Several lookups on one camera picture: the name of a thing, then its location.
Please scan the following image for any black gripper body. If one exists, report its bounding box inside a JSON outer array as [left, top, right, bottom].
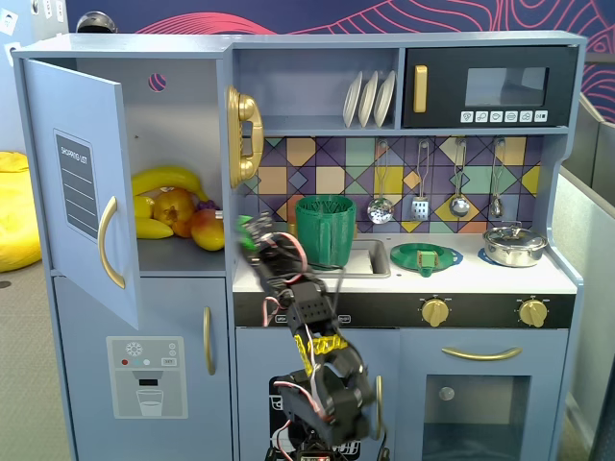
[[253, 230, 319, 302]]

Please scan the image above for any red yellow toy mango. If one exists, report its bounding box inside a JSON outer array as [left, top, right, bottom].
[[190, 208, 226, 252]]

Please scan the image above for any green ribbed cup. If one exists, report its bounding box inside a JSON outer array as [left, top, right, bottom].
[[294, 194, 359, 270]]

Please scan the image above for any gold toy telephone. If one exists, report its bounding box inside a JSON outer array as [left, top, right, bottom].
[[225, 85, 265, 189]]

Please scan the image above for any orange toy pomegranate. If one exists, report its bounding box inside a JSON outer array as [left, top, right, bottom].
[[152, 187, 197, 239]]

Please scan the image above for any grey metal sink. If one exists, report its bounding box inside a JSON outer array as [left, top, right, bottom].
[[307, 238, 393, 279]]

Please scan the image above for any dishwasher door with dish sticker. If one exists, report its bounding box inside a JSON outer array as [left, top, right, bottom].
[[234, 328, 401, 461]]

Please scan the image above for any blue freezer door with dispenser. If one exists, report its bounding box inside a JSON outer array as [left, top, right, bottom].
[[52, 276, 228, 461]]

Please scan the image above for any small yellow toy banana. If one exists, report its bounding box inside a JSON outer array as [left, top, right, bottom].
[[135, 216, 175, 240]]

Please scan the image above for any large yellow toy banana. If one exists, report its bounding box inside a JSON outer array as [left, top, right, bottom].
[[131, 165, 211, 203]]

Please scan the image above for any steel slotted skimmer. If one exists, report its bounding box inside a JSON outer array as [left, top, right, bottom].
[[367, 138, 396, 225]]

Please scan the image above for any small yellow toy fruit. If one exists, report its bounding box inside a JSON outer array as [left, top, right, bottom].
[[133, 195, 158, 220]]

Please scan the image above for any green plate with toy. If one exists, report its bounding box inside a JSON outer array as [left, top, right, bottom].
[[389, 242, 457, 279]]

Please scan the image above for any steel slotted spatula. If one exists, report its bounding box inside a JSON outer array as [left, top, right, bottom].
[[410, 138, 431, 223]]

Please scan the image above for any white toy plate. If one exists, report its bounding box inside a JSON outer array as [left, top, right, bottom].
[[342, 70, 365, 129], [358, 70, 380, 129], [373, 70, 397, 128]]

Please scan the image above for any gold stove knob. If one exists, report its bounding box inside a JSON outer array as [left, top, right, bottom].
[[518, 297, 549, 329], [421, 297, 452, 328]]

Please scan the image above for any steel ladle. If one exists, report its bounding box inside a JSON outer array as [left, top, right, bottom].
[[449, 137, 472, 217]]

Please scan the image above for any steel serving spoon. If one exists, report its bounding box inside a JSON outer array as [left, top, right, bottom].
[[488, 137, 505, 218]]

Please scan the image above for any blue toy kitchen body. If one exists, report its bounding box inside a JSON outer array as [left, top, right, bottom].
[[10, 29, 588, 461]]

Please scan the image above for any blue fridge door shopping list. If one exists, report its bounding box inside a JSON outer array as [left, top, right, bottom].
[[21, 57, 142, 331]]

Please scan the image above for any steel toy pot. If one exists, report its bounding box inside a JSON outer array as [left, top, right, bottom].
[[482, 237, 550, 268]]

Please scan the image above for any steel pot lid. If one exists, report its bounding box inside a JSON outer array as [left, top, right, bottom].
[[483, 221, 548, 251]]

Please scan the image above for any yellow bean bag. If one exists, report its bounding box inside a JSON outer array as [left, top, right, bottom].
[[0, 151, 43, 274]]

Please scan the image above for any black microwave door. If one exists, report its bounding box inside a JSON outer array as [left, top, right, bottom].
[[402, 45, 580, 129]]

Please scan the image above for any black round helmet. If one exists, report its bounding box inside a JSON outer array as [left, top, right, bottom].
[[76, 12, 118, 35]]

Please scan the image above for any blue oven door with window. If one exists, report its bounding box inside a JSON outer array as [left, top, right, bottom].
[[399, 328, 571, 461]]

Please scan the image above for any red white servo cable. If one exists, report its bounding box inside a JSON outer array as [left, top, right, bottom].
[[260, 295, 290, 328]]

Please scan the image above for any gold freezer door handle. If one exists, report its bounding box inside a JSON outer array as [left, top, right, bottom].
[[202, 305, 217, 376]]

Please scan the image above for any gold fridge door handle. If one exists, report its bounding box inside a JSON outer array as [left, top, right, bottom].
[[97, 195, 127, 290]]

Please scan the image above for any gold dishwasher door handle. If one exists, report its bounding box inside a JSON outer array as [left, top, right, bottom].
[[374, 374, 385, 441]]

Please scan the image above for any gold microwave handle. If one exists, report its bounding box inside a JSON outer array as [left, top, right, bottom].
[[413, 64, 429, 114]]

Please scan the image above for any gold oven door handle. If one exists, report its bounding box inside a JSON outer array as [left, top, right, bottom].
[[440, 346, 524, 362]]

